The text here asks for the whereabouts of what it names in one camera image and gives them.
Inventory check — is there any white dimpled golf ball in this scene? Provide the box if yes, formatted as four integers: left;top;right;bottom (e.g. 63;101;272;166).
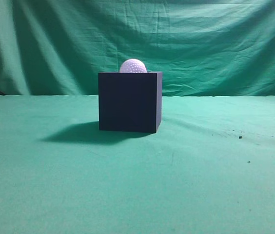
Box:
119;58;147;73

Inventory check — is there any dark blue cube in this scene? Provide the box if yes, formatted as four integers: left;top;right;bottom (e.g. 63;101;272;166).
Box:
98;72;163;134

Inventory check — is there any green table cloth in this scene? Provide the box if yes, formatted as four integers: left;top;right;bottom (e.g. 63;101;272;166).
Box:
0;96;275;234

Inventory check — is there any green backdrop cloth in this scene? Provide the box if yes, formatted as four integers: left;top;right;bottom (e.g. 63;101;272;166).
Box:
0;0;275;96

